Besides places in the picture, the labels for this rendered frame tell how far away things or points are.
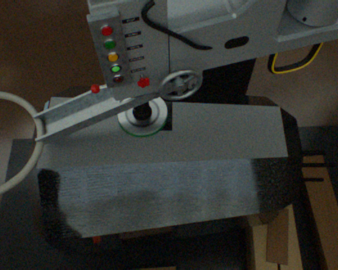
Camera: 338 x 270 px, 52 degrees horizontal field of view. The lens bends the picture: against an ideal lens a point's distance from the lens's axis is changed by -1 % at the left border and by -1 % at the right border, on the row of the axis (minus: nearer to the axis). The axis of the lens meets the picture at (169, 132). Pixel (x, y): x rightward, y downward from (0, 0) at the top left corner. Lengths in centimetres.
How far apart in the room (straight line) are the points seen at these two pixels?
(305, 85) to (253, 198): 149
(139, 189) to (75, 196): 27
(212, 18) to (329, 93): 191
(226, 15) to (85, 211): 97
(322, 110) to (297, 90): 24
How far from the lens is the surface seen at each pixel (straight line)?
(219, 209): 154
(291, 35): 130
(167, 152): 145
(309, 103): 277
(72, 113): 147
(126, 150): 147
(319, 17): 131
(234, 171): 147
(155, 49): 106
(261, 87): 275
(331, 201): 234
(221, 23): 109
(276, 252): 201
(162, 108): 152
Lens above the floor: 217
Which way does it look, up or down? 61 degrees down
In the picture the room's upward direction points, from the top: 2 degrees counter-clockwise
